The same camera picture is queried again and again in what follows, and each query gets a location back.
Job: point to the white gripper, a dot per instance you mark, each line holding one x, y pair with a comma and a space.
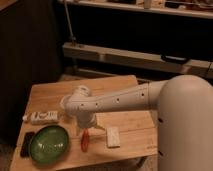
87, 121

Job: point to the red pepper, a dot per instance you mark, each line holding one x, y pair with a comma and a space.
85, 140

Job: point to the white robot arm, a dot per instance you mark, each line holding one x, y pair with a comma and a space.
185, 109

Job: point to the white sponge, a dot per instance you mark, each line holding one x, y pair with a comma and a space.
113, 139

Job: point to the clear plastic cup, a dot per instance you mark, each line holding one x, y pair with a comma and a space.
63, 103

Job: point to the green bowl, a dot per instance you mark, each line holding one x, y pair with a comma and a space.
48, 144

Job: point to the white tube bottle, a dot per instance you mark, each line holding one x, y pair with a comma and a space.
38, 118

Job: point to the black rectangular bar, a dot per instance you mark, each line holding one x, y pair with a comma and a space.
25, 145

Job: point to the long wooden bench shelf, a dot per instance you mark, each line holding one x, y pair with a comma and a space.
133, 59

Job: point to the metal pole stand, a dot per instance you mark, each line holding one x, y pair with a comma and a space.
72, 37

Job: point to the black object on shelf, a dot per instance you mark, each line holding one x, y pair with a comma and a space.
174, 59

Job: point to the upper wooden shelf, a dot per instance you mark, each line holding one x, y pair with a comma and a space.
128, 7

